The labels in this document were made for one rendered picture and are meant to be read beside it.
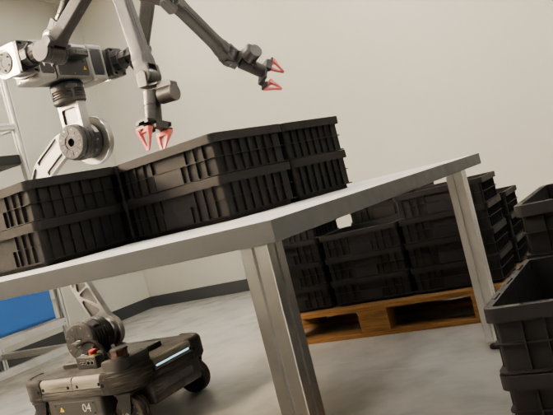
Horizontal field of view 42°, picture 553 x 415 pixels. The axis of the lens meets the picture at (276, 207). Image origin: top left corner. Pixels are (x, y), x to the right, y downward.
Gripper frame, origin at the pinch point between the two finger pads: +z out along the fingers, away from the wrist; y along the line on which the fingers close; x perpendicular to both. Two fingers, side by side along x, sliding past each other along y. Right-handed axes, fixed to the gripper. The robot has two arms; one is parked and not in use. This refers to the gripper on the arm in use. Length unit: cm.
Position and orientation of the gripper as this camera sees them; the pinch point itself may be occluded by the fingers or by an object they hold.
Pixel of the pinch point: (155, 149)
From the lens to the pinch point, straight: 239.9
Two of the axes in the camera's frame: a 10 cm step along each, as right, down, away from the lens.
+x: -7.5, 1.8, 6.4
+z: 1.0, 9.8, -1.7
